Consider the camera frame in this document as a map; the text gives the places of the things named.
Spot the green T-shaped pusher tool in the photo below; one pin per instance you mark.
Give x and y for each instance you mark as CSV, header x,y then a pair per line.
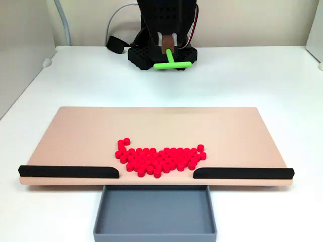
x,y
171,65

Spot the grey container tray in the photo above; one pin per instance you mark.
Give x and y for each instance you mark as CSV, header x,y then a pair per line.
x,y
156,209

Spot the small white blob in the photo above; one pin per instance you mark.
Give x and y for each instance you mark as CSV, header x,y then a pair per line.
x,y
47,63
321,66

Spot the red cylinder granule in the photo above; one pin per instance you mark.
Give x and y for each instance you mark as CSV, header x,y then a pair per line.
x,y
160,153
173,150
121,143
177,156
164,156
173,162
146,151
130,158
170,156
160,163
157,158
144,156
180,151
190,157
143,167
200,147
203,155
166,162
152,151
123,159
165,168
153,162
126,141
193,160
137,156
151,156
133,162
180,167
118,154
157,173
122,149
187,161
150,170
147,162
193,151
140,172
130,167
140,162
192,165
131,151
173,167
197,157
180,161
186,151
183,156
166,150
138,151
136,167

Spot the beige board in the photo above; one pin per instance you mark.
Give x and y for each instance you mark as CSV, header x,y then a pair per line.
x,y
75,131

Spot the black foam barrier strip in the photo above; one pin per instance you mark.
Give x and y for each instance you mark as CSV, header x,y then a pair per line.
x,y
68,172
244,173

